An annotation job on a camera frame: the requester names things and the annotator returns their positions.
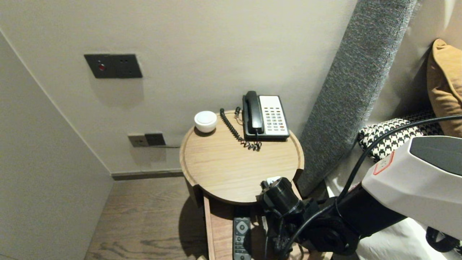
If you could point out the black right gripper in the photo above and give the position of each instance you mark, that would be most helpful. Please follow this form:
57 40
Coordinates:
279 234

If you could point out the wooden nightstand drawer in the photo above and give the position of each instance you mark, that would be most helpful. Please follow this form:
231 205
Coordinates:
222 234

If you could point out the round wooden nightstand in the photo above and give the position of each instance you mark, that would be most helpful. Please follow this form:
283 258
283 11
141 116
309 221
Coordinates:
238 166

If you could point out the black white desk telephone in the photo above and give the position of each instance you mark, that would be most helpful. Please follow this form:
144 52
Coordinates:
275 119

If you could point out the white bed sheet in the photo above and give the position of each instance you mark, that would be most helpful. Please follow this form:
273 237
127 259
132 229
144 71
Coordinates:
397 245

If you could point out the black telephone handset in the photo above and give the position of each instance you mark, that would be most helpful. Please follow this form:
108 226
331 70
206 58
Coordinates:
253 112

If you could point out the wooden baseboard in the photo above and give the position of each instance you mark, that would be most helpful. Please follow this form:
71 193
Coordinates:
144 175

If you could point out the black white houndstooth pillow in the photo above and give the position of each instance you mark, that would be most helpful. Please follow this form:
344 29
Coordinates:
389 135

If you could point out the grey fabric headboard panel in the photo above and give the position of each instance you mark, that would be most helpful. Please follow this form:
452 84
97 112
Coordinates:
357 90

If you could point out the beige padded headboard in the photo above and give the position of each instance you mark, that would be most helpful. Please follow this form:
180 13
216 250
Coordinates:
408 54

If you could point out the mustard yellow pillow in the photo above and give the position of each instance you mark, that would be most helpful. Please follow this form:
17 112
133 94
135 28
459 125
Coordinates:
447 90

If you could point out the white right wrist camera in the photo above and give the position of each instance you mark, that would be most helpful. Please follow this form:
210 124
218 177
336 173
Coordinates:
273 179

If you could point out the grey and black wall outlet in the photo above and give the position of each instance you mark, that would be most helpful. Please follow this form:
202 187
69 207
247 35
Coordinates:
144 139

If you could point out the dark wall socket panel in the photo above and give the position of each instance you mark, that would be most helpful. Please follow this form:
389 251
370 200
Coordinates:
119 66

